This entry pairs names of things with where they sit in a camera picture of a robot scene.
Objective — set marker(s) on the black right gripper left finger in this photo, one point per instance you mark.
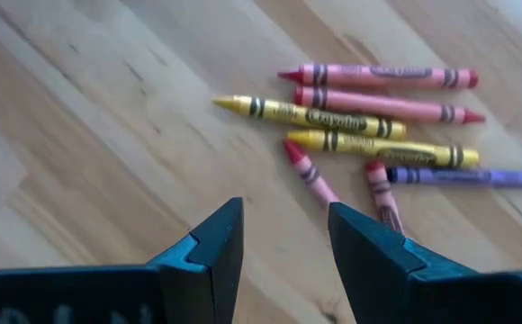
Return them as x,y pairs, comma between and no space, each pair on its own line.
108,297

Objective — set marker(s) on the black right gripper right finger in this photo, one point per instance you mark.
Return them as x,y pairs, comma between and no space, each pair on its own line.
423,292

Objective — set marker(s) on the red crayon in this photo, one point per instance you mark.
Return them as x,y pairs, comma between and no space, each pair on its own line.
378,75
308,173
378,104
381,189

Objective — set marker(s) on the purple crayon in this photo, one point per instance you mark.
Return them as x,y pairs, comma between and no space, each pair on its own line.
468,177

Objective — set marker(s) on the yellow crayon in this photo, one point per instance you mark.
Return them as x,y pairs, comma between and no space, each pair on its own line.
310,116
378,147

